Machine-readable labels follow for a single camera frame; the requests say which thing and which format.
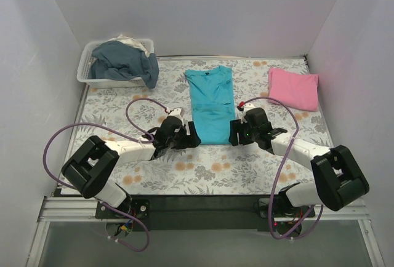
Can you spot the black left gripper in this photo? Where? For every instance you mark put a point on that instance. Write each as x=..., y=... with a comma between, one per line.
x=187, y=135

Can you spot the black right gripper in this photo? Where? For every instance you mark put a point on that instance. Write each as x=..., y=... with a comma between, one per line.
x=240, y=133

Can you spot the teal t shirt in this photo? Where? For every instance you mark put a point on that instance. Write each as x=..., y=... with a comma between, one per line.
x=212, y=103

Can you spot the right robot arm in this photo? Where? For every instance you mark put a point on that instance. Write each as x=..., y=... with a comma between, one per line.
x=338, y=179

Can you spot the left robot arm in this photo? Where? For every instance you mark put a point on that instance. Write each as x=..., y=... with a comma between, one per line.
x=90, y=167

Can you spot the folded pink t shirt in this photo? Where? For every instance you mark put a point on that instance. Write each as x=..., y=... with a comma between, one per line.
x=299, y=91

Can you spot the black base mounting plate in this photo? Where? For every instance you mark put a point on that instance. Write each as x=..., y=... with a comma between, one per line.
x=201, y=212

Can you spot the grey-blue t shirt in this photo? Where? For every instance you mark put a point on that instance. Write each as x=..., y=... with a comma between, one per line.
x=117, y=61

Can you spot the cream t shirt in basket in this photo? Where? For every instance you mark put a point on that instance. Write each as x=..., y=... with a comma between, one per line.
x=132, y=42

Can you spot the white plastic laundry basket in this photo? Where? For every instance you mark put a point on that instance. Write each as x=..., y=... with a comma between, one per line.
x=85, y=64

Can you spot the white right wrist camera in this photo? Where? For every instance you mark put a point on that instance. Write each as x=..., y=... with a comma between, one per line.
x=243, y=108

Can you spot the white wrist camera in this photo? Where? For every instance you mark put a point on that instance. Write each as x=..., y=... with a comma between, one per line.
x=243, y=108
x=177, y=113

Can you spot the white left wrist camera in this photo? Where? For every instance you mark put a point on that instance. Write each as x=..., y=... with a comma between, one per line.
x=177, y=113

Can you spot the aluminium frame rail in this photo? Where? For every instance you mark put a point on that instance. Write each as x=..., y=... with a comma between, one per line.
x=199, y=231

